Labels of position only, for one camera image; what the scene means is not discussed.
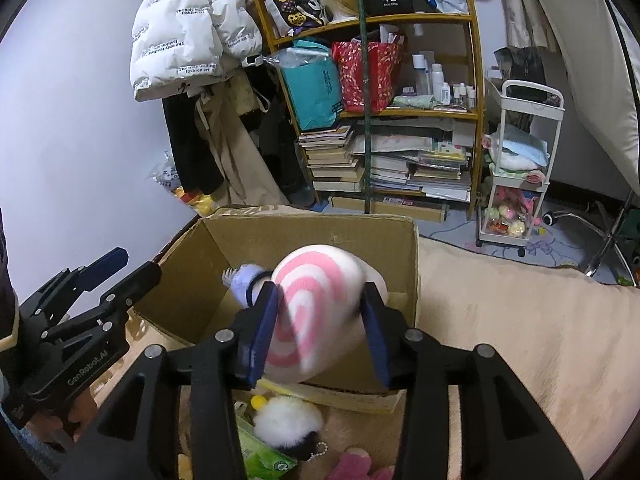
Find wooden bookshelf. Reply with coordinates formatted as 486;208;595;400
250;0;489;222

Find pink plush toy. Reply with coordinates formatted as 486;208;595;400
324;447;397;480

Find person's left hand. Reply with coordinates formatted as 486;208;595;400
30;389;99;456

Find blue printed floor mat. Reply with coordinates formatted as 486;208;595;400
417;204;640;287

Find pile of books and papers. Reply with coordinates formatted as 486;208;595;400
350;120;474;204

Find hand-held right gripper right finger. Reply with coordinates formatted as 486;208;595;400
360;282;586;480

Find green tissue packet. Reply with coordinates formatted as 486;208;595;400
235;410;299;480

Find green cloth pouch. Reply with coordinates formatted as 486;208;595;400
392;93;437;109

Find black hanging bag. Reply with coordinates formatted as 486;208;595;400
249;69;317;209

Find metal chair base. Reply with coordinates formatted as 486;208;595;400
542;194;640;277

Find white puffer jacket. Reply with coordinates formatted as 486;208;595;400
129;0;265;104

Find green pole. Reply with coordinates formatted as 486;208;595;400
352;0;377;215

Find row of white bottles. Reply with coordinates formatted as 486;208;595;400
410;52;479;111

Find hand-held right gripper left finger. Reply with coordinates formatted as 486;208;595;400
57;280;282;480

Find long flat cardboard package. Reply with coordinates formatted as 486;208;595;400
327;194;447;222

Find white fluffy pom keychain plush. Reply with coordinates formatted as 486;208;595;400
249;393;327;462

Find cardboard box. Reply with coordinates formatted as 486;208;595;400
131;204;422;415

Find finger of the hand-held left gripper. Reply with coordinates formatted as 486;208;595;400
17;246;131;317
40;261;164;343

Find clear bag of toys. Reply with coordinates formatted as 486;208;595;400
146;150;222;217

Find blue white soft toy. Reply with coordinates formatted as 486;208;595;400
486;125;551;172

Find teal shopping bag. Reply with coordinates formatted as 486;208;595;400
276;37;346;132

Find beige patterned blanket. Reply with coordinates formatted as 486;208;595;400
90;210;640;480

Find stack of books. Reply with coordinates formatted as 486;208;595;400
298;125;369;194

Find red gift bag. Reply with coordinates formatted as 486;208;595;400
331;37;404;115

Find heap of small plush toys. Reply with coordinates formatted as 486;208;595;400
481;185;540;239

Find white cup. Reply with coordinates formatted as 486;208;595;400
260;244;389;387

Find white trolley cart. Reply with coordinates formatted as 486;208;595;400
476;79;566;259

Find black hanging garment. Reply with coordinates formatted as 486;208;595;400
161;91;227;197

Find white mattress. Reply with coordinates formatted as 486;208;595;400
495;0;640;222

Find beige trousers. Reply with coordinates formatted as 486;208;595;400
196;80;292;207

